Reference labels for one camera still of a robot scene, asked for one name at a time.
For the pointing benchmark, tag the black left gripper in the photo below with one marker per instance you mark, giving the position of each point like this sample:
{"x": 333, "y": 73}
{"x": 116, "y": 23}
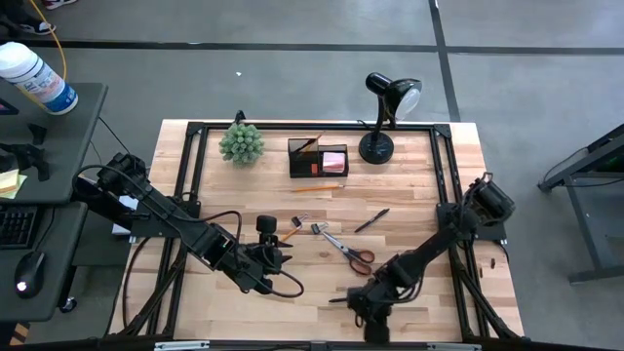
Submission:
{"x": 248, "y": 265}

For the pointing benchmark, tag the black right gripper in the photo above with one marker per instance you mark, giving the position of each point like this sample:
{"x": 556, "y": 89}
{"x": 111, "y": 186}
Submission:
{"x": 387, "y": 298}

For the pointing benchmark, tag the black binder clip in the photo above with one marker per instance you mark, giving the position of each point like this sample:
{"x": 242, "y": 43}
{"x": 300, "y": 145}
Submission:
{"x": 318, "y": 227}
{"x": 296, "y": 222}

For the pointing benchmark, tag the pink white sticky note pad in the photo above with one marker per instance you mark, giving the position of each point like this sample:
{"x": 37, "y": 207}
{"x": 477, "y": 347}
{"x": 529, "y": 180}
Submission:
{"x": 334, "y": 163}

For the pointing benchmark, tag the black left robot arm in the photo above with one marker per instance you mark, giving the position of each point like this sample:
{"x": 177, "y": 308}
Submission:
{"x": 166, "y": 214}

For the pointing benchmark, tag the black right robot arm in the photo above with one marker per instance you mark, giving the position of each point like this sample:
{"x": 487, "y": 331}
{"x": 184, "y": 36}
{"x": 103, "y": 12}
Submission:
{"x": 439, "y": 244}

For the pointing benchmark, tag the black mesh desk organizer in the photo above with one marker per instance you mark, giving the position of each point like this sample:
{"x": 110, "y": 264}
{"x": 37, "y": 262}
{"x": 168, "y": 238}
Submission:
{"x": 298, "y": 170}

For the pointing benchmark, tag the green artificial potted plant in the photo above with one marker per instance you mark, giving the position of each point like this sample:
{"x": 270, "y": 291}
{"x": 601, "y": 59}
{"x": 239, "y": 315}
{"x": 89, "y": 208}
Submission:
{"x": 241, "y": 144}

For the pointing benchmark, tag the black gooseneck desk lamp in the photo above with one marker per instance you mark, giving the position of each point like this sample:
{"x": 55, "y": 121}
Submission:
{"x": 375, "y": 147}

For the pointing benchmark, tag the white power box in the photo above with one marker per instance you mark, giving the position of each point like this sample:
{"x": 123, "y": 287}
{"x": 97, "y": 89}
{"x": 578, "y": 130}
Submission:
{"x": 129, "y": 202}

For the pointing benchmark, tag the black computer desk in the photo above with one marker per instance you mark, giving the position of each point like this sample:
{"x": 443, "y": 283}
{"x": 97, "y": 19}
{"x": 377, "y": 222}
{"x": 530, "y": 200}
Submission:
{"x": 63, "y": 146}

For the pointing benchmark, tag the black computer mouse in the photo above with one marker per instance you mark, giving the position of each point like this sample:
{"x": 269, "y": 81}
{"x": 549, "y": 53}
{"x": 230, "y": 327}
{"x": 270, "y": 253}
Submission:
{"x": 30, "y": 273}

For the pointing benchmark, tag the black keyboard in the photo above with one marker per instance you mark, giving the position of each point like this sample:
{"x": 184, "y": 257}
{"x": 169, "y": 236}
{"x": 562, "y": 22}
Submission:
{"x": 17, "y": 226}

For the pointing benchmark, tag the small black clamp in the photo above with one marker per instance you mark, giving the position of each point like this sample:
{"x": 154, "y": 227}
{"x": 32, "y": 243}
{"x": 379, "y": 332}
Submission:
{"x": 37, "y": 134}

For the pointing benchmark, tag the dark grey metal cart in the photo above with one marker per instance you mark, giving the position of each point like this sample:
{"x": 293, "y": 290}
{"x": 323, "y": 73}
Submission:
{"x": 599, "y": 195}

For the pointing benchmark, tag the yellow sticky note pad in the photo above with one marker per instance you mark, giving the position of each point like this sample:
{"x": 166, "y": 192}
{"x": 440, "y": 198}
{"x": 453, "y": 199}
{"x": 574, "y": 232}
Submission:
{"x": 10, "y": 184}

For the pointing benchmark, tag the white disinfectant wipes canister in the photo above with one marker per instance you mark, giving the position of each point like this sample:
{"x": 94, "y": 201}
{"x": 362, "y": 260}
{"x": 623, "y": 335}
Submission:
{"x": 34, "y": 78}

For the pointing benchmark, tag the dark tablet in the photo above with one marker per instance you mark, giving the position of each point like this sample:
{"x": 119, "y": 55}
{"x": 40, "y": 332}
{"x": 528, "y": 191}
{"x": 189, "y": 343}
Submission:
{"x": 7, "y": 107}

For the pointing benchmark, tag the person's shoe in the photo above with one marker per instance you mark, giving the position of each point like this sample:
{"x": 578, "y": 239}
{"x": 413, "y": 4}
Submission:
{"x": 39, "y": 27}
{"x": 58, "y": 3}

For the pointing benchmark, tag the silver metal bracket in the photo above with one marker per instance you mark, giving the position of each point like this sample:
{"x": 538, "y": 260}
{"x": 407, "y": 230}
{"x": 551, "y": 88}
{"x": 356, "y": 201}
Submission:
{"x": 453, "y": 346}
{"x": 180, "y": 345}

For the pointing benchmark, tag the black aluminium table frame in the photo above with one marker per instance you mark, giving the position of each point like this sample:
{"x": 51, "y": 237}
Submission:
{"x": 317, "y": 126}

